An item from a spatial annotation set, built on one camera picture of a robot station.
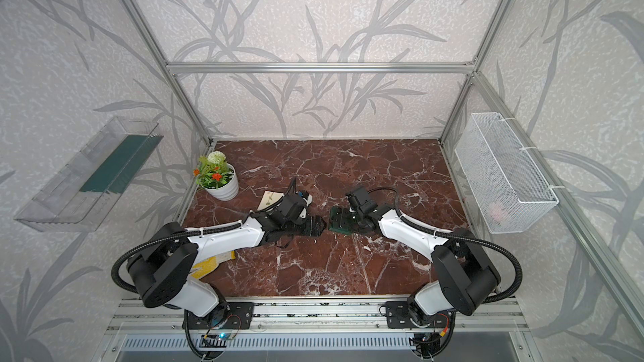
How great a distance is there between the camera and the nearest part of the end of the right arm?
2.07 ft

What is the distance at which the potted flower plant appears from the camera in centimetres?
90

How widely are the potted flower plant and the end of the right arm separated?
1.68 feet
